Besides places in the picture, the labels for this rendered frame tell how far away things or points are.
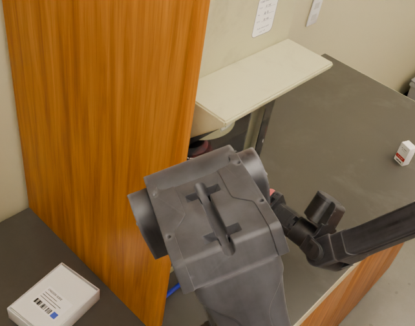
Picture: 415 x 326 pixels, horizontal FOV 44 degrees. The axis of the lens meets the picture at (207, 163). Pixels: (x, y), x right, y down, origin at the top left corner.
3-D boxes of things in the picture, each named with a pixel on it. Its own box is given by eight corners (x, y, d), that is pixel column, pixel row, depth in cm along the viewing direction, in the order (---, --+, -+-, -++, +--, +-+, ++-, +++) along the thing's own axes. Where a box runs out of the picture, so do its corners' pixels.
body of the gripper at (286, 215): (276, 189, 113) (303, 208, 109) (282, 205, 122) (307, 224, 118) (256, 211, 112) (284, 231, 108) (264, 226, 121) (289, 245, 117)
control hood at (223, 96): (169, 134, 93) (174, 88, 87) (277, 78, 113) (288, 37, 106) (215, 169, 88) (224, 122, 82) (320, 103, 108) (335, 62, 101)
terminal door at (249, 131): (157, 273, 121) (172, 142, 95) (242, 213, 140) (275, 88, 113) (159, 275, 121) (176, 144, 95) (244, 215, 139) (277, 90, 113)
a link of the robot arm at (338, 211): (313, 263, 103) (338, 270, 108) (346, 216, 100) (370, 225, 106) (279, 229, 112) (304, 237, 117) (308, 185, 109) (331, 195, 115)
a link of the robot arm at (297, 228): (306, 255, 109) (314, 253, 114) (324, 229, 107) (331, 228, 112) (280, 236, 112) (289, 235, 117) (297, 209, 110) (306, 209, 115)
